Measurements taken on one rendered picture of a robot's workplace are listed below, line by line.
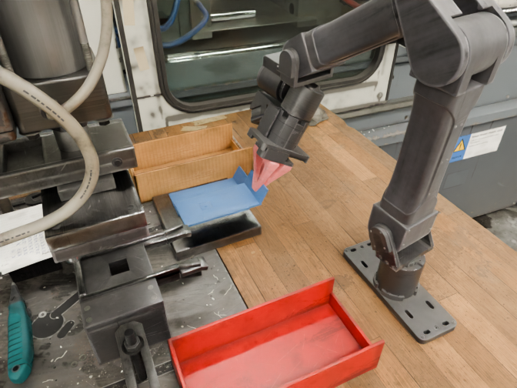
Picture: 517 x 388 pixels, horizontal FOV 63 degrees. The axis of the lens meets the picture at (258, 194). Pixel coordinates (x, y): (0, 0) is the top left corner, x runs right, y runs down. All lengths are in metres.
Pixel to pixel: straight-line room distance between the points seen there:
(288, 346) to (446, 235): 0.38
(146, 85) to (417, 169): 0.76
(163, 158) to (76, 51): 0.54
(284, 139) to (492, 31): 0.34
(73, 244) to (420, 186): 0.41
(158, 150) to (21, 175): 0.49
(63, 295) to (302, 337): 0.38
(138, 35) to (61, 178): 0.64
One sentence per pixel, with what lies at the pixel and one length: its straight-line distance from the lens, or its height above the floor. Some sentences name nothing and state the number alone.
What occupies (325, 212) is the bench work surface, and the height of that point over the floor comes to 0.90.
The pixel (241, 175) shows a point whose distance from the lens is 0.85.
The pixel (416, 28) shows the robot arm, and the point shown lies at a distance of 0.49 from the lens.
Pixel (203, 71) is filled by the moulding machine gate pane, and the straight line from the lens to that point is 1.17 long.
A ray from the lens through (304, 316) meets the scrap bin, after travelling 0.66.
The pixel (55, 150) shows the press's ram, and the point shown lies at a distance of 0.53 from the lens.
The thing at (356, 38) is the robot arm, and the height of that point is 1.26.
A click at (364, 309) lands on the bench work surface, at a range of 0.69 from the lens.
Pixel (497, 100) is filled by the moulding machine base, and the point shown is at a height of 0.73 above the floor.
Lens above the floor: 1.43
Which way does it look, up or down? 38 degrees down
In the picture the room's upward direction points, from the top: straight up
